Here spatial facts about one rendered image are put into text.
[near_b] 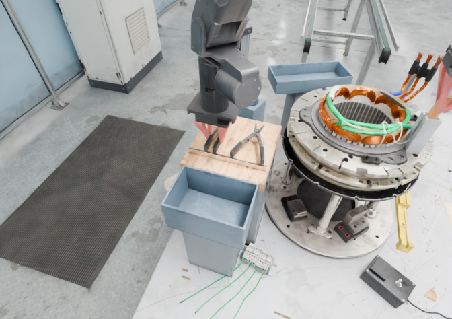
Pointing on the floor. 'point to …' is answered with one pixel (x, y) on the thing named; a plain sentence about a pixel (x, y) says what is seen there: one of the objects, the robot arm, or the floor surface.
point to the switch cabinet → (111, 29)
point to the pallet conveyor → (381, 48)
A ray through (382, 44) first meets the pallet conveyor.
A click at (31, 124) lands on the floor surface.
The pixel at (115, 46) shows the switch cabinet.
